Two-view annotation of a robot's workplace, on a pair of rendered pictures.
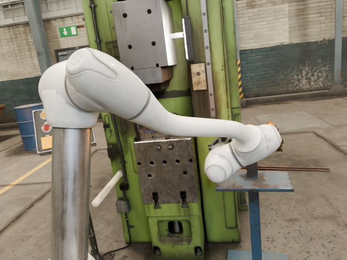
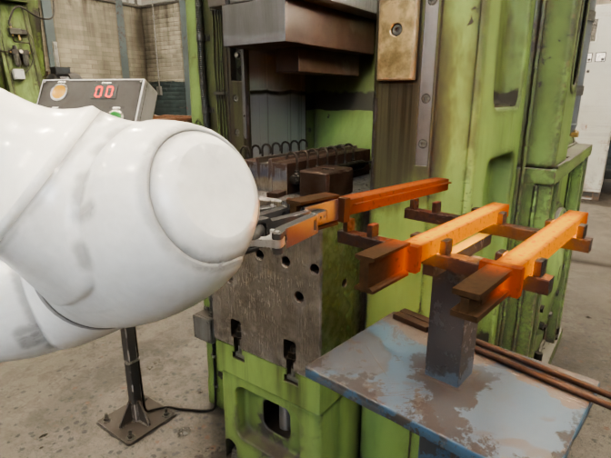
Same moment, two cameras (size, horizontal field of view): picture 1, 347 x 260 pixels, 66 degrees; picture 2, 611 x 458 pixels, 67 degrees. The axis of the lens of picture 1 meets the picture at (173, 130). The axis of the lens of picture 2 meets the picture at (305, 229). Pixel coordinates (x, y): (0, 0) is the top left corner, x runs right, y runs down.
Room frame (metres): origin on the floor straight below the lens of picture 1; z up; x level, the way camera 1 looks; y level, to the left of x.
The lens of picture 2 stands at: (0.70, -0.50, 1.15)
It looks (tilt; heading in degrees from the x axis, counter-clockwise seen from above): 16 degrees down; 26
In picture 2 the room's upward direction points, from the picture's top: straight up
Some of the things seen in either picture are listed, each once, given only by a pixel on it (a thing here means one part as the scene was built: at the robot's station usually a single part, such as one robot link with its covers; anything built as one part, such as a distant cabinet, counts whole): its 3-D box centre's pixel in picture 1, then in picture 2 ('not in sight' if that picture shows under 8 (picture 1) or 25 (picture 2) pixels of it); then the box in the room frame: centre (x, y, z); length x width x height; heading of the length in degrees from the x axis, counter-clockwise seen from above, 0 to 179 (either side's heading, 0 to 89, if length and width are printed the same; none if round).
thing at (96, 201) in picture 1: (108, 187); not in sight; (1.69, 0.48, 0.62); 0.44 x 0.05 x 0.05; 169
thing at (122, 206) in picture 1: (123, 205); (208, 325); (1.89, 0.46, 0.36); 0.09 x 0.07 x 0.12; 79
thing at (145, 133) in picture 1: (160, 124); (305, 164); (1.92, 0.09, 0.96); 0.42 x 0.20 x 0.09; 169
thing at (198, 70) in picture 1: (198, 77); (397, 40); (1.78, -0.21, 1.27); 0.09 x 0.02 x 0.17; 79
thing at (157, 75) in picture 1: (153, 74); (305, 32); (1.92, 0.09, 1.32); 0.42 x 0.20 x 0.10; 169
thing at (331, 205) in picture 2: not in sight; (320, 213); (1.26, -0.25, 1.00); 0.07 x 0.01 x 0.03; 163
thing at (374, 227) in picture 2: not in sight; (395, 214); (1.47, -0.30, 0.95); 0.23 x 0.06 x 0.02; 164
